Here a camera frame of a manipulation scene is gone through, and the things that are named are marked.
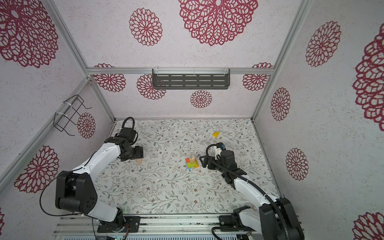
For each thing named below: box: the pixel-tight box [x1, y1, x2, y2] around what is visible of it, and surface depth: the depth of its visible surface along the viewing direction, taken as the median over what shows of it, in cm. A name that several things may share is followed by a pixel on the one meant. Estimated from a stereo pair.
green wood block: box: [186, 161, 197, 169], surface depth 95 cm
